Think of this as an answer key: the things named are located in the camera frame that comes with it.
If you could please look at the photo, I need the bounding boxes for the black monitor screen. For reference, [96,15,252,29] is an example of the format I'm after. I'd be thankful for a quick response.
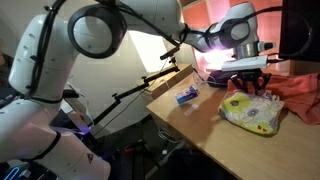
[279,0,320,62]

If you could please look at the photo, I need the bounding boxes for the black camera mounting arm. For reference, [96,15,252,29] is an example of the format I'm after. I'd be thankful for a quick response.
[87,63,181,129]

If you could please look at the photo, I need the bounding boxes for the orange towel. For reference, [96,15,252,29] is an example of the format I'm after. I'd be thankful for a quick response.
[227,72,320,126]

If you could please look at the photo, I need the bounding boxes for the blue band-aid box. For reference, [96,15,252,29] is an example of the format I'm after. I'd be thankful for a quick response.
[175,86,198,104]

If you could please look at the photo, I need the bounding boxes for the single adhesive bandage strip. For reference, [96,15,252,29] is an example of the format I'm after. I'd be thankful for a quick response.
[184,104,199,116]

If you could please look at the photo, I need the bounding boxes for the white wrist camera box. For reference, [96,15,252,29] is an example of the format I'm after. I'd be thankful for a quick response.
[221,55,267,71]

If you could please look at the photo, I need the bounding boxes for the floral cosmetic pouch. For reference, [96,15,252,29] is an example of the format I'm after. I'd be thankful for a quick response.
[218,90,284,135]

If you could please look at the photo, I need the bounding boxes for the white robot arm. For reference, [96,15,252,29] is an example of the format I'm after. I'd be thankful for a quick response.
[0,0,271,180]

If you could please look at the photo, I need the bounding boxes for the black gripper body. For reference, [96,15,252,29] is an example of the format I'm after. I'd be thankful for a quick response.
[231,69,271,87]

